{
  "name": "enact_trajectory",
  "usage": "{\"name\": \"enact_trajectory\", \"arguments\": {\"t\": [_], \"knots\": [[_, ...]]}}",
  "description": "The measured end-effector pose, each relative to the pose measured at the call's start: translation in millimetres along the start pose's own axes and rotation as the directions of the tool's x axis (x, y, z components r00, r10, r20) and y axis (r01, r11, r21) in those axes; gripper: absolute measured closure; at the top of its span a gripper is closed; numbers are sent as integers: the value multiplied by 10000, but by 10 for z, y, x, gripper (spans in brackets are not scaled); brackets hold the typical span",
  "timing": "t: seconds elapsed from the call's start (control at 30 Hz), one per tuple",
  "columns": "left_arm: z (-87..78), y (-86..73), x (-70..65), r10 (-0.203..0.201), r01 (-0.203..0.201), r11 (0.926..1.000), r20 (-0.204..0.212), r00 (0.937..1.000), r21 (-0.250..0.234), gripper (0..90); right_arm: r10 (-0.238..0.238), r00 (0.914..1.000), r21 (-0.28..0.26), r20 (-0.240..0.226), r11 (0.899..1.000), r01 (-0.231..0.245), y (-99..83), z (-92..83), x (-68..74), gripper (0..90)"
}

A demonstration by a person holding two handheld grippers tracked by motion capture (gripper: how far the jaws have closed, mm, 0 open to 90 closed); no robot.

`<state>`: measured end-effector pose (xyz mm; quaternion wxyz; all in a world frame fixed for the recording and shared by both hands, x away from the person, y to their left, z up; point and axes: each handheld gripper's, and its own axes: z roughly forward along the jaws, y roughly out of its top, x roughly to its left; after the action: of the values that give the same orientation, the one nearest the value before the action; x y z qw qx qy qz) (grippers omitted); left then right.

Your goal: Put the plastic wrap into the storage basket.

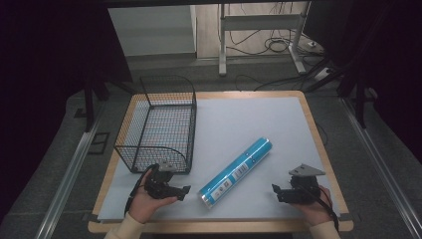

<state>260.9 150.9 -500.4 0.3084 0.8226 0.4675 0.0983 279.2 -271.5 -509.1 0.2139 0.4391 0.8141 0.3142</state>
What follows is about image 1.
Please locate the blue cylindrical tube package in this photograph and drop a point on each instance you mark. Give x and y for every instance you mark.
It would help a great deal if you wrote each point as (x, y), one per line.
(236, 172)

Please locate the aluminium floor rail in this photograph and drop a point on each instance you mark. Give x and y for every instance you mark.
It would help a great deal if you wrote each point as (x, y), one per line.
(381, 166)
(69, 172)

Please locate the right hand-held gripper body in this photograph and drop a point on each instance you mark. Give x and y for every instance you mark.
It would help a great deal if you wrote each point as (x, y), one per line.
(302, 189)

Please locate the white metal desk frame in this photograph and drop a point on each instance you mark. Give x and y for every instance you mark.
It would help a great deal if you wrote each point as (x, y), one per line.
(259, 36)

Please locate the white power strip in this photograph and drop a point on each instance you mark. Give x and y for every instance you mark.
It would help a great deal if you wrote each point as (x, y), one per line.
(323, 73)

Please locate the person's left hand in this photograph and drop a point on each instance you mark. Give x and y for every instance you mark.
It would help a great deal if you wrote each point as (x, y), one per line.
(146, 203)

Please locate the white table mat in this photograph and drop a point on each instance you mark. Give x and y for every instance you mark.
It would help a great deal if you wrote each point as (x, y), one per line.
(225, 152)

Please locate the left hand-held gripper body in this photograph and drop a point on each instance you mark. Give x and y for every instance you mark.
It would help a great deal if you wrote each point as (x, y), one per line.
(158, 186)

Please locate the black metal stand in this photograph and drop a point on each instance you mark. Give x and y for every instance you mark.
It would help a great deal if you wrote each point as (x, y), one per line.
(355, 86)
(96, 89)

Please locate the person's right hand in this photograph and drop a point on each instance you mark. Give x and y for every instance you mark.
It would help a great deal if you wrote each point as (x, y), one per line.
(315, 211)

